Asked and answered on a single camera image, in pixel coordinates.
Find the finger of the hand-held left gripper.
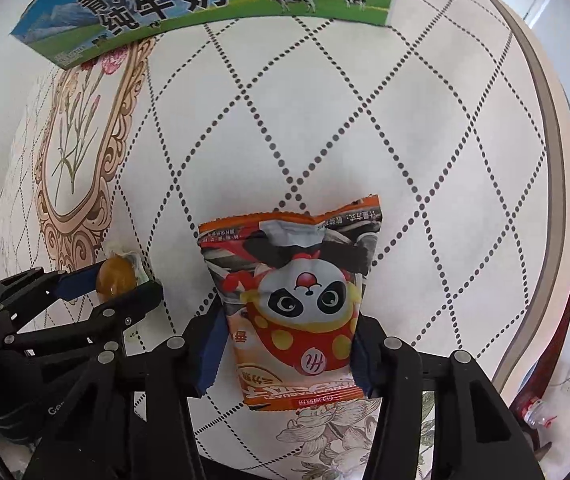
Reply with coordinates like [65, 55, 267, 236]
[4, 280, 164, 357]
[0, 261, 104, 317]

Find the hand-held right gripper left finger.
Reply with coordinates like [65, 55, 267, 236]
[22, 305, 231, 480]

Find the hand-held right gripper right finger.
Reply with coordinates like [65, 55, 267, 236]
[350, 315, 540, 480]

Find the orange panda snack packet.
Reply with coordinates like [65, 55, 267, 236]
[197, 194, 384, 412]

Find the printed cardboard box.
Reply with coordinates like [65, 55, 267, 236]
[9, 0, 404, 71]

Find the clear plastic bottle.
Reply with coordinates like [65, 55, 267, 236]
[512, 395, 558, 429]

